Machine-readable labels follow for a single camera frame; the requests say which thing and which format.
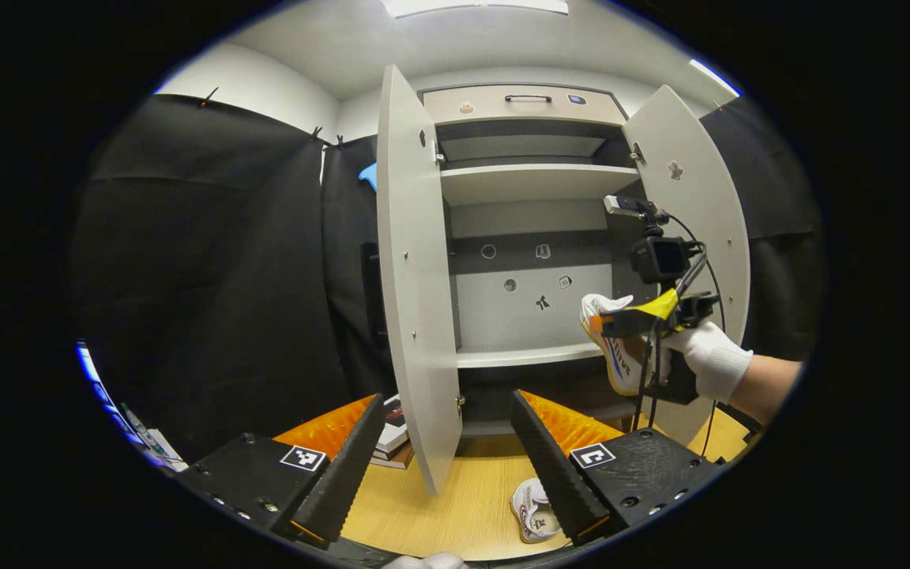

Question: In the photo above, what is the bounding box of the white cabinet shelf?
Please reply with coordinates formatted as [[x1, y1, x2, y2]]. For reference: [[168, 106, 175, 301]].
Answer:
[[455, 342, 606, 370], [439, 164, 641, 208]]

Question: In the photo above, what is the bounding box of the black cable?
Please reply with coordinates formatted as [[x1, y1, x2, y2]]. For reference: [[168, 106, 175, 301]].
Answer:
[[664, 212, 727, 459]]

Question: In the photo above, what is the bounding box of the grey shoe cabinet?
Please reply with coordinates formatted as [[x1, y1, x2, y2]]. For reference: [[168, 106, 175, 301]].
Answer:
[[419, 83, 645, 439]]

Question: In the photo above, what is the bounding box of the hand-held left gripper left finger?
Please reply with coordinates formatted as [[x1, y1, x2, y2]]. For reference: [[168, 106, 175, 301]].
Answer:
[[177, 393, 388, 548]]

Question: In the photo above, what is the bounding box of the white shoe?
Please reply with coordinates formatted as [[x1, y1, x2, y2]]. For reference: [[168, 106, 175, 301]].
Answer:
[[510, 477, 563, 545], [580, 294, 673, 398]]

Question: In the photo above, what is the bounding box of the large ceiling light panel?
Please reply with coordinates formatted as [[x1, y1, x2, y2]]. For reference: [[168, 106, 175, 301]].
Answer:
[[380, 0, 570, 18]]

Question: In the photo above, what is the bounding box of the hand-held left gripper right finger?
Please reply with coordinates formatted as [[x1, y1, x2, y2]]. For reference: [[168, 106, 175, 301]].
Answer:
[[509, 388, 724, 548]]

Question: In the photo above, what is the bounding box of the grey cabinet door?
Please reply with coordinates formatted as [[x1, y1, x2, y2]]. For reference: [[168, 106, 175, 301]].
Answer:
[[622, 85, 752, 447], [376, 65, 464, 497]]

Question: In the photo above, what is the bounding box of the black backdrop cloth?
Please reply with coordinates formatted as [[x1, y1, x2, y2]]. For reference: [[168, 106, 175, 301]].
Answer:
[[68, 93, 827, 467]]

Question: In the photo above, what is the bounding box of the stack of books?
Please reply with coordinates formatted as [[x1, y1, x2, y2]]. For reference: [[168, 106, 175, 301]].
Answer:
[[370, 394, 412, 471]]

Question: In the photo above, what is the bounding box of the grey cabinet drawer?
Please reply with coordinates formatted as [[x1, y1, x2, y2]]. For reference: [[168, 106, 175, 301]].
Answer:
[[422, 85, 628, 127]]

